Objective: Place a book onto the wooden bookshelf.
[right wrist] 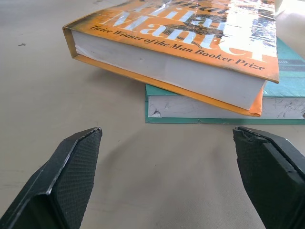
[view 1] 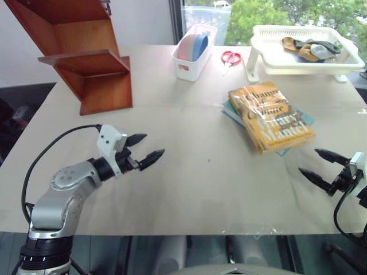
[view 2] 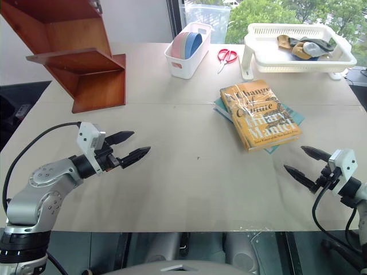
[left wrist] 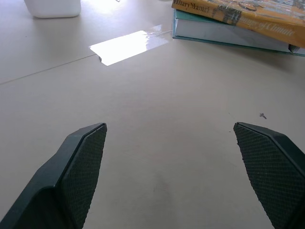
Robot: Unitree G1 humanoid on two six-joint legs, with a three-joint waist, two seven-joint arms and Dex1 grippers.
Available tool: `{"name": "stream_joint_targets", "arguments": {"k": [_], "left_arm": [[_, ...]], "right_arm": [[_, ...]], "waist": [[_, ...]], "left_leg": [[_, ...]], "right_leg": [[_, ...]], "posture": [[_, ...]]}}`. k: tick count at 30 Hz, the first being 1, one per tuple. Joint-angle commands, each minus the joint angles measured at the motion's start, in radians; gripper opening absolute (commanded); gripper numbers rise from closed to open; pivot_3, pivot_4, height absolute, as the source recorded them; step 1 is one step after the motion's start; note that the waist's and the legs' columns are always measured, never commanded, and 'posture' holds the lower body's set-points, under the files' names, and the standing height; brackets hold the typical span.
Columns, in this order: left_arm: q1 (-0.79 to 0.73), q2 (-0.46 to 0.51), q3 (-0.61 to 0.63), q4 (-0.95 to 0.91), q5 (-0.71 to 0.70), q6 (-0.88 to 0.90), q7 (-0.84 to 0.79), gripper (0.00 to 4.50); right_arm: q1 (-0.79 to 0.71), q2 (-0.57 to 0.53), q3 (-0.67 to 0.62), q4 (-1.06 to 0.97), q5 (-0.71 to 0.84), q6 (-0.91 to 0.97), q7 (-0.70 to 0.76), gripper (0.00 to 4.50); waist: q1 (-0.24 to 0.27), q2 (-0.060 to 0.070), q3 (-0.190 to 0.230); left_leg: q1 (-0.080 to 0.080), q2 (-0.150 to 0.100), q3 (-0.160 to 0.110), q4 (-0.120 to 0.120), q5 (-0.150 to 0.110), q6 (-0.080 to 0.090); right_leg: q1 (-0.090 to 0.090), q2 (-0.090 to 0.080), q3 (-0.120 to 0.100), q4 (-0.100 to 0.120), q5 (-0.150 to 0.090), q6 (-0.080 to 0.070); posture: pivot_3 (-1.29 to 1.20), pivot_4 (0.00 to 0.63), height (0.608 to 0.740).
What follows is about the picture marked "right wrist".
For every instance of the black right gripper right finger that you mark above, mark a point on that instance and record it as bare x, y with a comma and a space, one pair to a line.
269, 179

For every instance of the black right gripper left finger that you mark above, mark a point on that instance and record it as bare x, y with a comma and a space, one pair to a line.
59, 181

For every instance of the teal hardcover book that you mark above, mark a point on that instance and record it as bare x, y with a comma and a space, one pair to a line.
283, 105

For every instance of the orange hardcover book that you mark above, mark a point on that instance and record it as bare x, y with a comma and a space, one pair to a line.
181, 52

